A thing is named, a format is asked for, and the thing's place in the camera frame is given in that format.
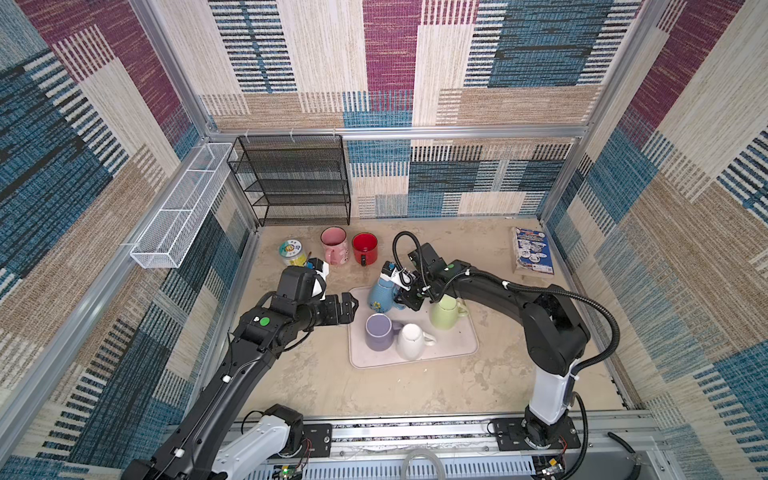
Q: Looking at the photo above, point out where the blue mug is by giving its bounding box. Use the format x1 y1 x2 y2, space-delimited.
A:
368 261 403 313

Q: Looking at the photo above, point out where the red mug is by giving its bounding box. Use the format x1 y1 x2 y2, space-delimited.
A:
352 232 378 267

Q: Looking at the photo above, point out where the pink ghost pattern mug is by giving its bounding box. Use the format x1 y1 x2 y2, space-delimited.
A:
320 226 349 265

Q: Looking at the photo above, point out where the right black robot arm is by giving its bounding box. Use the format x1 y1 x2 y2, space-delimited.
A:
392 243 620 449

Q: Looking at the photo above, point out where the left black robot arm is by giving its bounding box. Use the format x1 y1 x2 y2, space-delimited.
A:
122 258 359 479

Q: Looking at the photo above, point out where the light green mug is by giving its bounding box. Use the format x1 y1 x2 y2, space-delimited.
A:
430 295 468 331

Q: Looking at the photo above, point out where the purple mug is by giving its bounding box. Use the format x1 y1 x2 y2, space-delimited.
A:
365 313 403 352

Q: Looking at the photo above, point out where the white mug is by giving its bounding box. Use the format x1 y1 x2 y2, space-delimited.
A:
396 323 437 361

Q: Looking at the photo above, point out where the white plastic tray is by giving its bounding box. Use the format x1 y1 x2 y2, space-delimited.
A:
348 287 479 369

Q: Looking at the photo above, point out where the yellow green labelled can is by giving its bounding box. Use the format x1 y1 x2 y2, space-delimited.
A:
278 239 308 267

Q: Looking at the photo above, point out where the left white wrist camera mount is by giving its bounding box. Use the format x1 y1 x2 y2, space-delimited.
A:
306 257 330 300

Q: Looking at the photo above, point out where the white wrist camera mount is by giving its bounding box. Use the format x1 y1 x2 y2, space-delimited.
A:
306 257 330 300
380 261 415 291

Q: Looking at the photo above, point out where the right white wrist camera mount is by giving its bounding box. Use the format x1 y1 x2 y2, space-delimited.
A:
380 261 415 291

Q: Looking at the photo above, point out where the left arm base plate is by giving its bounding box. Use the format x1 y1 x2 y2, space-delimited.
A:
300 423 333 459

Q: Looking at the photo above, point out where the black wire shelf rack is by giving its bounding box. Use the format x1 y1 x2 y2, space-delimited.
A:
228 134 352 227

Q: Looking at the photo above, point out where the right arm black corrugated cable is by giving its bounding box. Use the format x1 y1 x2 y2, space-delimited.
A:
392 230 622 480

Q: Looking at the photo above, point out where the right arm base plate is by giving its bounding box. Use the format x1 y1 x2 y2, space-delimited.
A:
488 414 582 451

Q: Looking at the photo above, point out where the white mesh wall basket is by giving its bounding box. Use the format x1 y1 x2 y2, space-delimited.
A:
130 143 234 269

